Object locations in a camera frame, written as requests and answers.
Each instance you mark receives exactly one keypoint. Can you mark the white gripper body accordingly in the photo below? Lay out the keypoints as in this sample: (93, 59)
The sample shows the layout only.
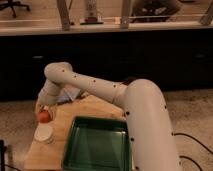
(50, 108)

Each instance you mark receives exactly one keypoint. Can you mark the green plastic tray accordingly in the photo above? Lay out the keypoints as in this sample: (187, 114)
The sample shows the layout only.
(97, 144)

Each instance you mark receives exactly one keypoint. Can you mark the light blue cloth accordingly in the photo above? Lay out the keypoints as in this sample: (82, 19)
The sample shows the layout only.
(68, 94)

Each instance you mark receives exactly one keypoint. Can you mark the white paper cup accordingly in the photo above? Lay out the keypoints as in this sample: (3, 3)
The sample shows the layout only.
(44, 133)

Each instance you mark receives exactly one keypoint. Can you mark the wooden table board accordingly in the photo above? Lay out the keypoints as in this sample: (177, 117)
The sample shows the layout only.
(48, 157)

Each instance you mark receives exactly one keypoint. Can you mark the black office chair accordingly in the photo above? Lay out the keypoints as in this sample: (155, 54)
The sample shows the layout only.
(11, 4)

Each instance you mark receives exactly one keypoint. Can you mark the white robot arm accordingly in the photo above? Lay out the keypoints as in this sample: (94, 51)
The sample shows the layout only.
(149, 125)

